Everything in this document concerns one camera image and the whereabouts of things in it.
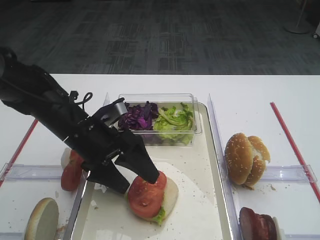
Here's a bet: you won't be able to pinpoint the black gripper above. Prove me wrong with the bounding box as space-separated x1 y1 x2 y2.
51 104 160 194

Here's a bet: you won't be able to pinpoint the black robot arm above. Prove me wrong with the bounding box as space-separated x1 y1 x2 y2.
0 47 160 194

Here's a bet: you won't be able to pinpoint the white tomato stand block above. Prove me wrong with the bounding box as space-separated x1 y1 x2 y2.
60 147 72 169

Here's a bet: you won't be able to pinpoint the green lettuce in container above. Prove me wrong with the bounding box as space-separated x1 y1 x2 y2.
153 102 194 145

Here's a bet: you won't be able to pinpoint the lettuce leaf on bun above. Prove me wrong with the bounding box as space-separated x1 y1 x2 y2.
125 191 167 225

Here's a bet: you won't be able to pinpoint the dark meat patty front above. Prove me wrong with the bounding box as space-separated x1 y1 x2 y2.
239 207 259 240

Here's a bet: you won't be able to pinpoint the dark meat patty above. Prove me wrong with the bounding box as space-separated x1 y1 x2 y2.
239 207 259 240
254 213 277 240

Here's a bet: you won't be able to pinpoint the dark meat patty rear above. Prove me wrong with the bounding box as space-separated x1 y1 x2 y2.
254 213 277 240

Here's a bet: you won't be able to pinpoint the purple cabbage shreds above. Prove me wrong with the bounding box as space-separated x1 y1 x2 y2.
118 101 159 131

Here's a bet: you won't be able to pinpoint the bottom bun slice on tray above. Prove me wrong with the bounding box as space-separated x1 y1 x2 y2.
126 176 180 222

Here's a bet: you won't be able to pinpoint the clear plastic salad container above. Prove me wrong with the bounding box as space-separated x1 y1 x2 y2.
114 93 202 146

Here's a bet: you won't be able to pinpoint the upright bun half left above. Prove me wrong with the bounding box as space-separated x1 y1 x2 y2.
24 197 59 240

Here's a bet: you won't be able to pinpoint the left upper clear crossbar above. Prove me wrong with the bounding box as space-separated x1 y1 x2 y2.
0 163 63 181

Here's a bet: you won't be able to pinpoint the clear crossbar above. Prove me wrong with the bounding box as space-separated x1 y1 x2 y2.
280 228 320 240
0 232 24 240
260 165 318 184
0 163 63 181

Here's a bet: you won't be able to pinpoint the right long clear divider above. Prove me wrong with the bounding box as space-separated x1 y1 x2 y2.
207 94 243 240

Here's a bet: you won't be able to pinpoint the left red strip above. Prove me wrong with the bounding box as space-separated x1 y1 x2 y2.
0 119 38 186

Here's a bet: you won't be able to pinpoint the red strip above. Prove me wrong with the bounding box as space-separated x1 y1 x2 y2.
0 119 38 186
269 102 320 201

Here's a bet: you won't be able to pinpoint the sesame bun front right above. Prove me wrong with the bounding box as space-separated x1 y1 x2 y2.
224 132 253 185

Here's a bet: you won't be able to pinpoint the sesame bun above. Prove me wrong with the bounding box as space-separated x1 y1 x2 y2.
224 132 253 185
245 136 271 188

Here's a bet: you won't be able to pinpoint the left lower clear crossbar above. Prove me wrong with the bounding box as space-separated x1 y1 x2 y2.
0 232 24 240

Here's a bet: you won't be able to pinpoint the sesame bun rear right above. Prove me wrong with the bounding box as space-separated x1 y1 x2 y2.
245 136 271 188

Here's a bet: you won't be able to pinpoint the right upper clear crossbar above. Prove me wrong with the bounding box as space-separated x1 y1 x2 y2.
260 165 318 184

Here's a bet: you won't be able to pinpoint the right red strip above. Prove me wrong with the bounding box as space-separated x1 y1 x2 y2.
269 102 320 201

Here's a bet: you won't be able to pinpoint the white patty stand block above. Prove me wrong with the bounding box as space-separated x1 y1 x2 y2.
272 216 286 240

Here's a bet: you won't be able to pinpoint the right lower clear crossbar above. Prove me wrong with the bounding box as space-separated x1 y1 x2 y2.
280 228 320 240

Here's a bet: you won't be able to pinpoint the white floor stand base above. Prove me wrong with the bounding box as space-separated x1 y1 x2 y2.
283 0 313 35

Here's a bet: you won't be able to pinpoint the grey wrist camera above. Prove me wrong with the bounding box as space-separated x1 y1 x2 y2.
93 97 128 126

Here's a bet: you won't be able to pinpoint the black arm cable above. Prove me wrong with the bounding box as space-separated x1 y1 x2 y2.
67 90 94 111

